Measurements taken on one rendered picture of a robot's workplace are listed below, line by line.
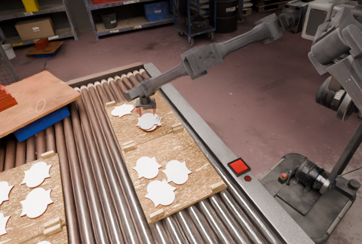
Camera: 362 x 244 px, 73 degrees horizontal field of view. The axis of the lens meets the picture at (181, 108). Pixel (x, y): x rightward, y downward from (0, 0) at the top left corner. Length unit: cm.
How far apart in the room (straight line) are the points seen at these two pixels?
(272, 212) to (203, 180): 29
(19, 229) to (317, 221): 165
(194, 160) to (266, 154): 144
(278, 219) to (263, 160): 142
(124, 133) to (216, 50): 73
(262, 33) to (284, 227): 73
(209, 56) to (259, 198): 61
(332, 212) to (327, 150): 87
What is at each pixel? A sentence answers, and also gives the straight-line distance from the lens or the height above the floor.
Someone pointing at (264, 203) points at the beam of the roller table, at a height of 91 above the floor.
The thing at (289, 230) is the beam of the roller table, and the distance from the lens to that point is 107.
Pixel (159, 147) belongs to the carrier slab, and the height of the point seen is 94.
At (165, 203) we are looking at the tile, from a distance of 104.
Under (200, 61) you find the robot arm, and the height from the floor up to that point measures 143.
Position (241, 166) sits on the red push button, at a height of 93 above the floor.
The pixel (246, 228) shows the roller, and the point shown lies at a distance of 103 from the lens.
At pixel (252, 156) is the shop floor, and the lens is 248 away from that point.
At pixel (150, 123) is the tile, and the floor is 97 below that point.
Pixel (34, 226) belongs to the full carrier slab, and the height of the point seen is 94.
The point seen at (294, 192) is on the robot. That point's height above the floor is 26.
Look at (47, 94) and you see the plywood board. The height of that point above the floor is 104.
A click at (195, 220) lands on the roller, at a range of 103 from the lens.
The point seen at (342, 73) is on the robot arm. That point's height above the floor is 153.
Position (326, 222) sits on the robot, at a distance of 196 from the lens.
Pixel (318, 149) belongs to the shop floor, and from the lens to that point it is 272.
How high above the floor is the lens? 183
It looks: 38 degrees down
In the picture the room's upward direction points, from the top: 5 degrees counter-clockwise
